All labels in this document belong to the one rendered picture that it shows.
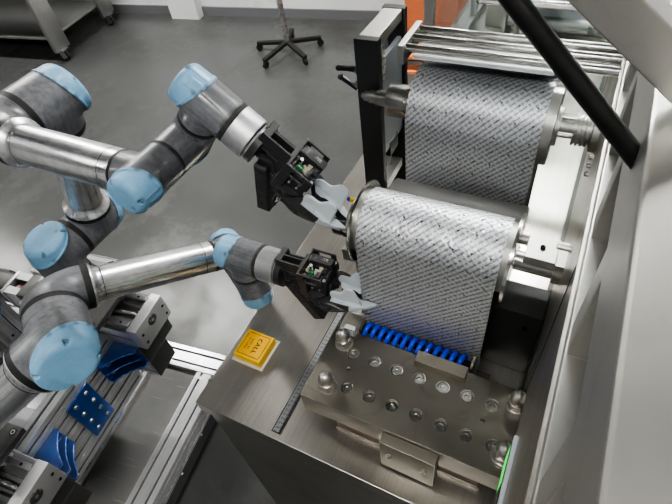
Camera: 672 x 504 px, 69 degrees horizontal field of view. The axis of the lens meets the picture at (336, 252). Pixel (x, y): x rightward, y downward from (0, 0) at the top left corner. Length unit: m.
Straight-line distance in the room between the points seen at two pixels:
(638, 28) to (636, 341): 0.20
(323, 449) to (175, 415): 1.00
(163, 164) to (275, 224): 1.90
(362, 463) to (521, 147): 0.65
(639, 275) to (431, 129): 0.67
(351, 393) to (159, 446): 1.11
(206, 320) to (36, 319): 1.45
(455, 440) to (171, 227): 2.30
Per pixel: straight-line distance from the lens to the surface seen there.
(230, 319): 2.38
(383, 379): 0.94
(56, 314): 1.03
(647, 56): 0.40
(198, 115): 0.84
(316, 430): 1.06
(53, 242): 1.43
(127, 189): 0.83
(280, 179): 0.82
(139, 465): 1.96
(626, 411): 0.26
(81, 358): 1.02
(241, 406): 1.11
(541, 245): 0.80
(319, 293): 0.97
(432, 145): 0.95
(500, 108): 0.90
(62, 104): 1.19
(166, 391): 2.04
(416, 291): 0.87
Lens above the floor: 1.87
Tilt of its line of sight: 48 degrees down
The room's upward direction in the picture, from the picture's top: 10 degrees counter-clockwise
